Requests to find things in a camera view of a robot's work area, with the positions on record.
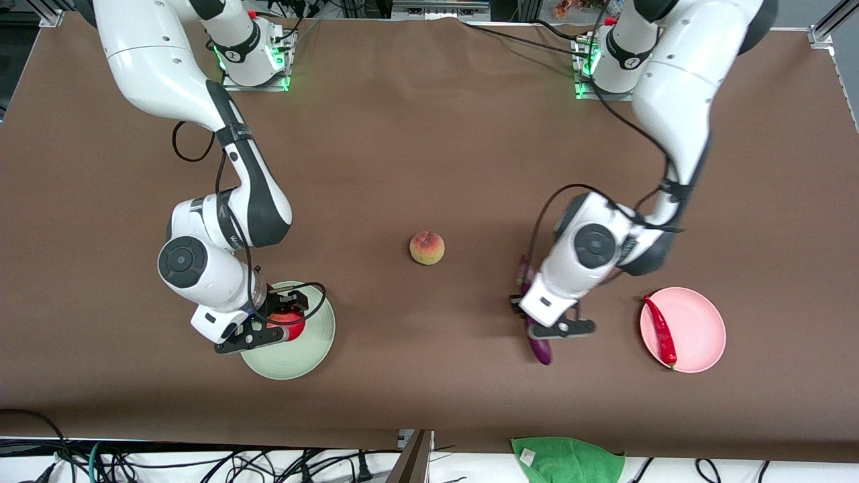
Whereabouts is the red pomegranate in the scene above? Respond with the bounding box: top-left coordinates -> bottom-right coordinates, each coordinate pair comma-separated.
267,310 -> 307,342

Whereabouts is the pink round plate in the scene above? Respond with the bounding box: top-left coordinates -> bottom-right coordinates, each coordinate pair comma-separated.
640,287 -> 727,374

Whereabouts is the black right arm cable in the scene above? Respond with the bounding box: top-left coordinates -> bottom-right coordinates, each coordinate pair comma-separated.
172,119 -> 330,328

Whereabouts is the grey metal box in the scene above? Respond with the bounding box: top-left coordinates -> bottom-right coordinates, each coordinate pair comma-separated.
393,0 -> 491,21

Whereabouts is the pale green round plate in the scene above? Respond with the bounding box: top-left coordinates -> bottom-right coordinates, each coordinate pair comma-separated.
240,280 -> 336,381

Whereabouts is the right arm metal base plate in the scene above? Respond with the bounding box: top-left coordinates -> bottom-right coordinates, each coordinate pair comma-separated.
220,30 -> 291,92

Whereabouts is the yellow red peach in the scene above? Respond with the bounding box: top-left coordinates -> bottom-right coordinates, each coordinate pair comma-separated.
409,231 -> 446,266

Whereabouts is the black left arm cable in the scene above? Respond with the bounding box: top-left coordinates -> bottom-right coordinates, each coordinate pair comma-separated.
526,20 -> 687,270

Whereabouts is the grey metal post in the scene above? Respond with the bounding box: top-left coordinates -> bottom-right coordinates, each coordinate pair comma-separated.
386,429 -> 435,483

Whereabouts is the green cloth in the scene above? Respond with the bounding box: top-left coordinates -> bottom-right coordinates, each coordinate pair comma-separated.
510,436 -> 626,483

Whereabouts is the brown table cover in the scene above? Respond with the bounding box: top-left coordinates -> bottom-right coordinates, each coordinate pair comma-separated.
0,12 -> 859,464

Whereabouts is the red chili pepper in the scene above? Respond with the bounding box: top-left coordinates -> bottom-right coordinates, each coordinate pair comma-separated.
644,295 -> 679,372

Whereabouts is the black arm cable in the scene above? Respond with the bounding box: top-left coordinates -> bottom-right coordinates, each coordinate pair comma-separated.
526,20 -> 687,270
172,119 -> 330,328

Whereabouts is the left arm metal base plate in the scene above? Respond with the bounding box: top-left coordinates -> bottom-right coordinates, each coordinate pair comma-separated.
574,37 -> 636,102

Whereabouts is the aluminium frame profile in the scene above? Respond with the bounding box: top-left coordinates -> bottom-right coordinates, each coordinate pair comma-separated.
809,0 -> 859,49

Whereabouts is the long purple eggplant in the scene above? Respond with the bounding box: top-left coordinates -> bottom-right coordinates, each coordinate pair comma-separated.
515,254 -> 555,366

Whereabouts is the black floor cable loop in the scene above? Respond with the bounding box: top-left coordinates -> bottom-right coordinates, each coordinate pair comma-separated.
0,409 -> 76,483

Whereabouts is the black cable to base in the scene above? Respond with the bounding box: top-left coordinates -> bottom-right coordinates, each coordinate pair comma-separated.
463,20 -> 593,60

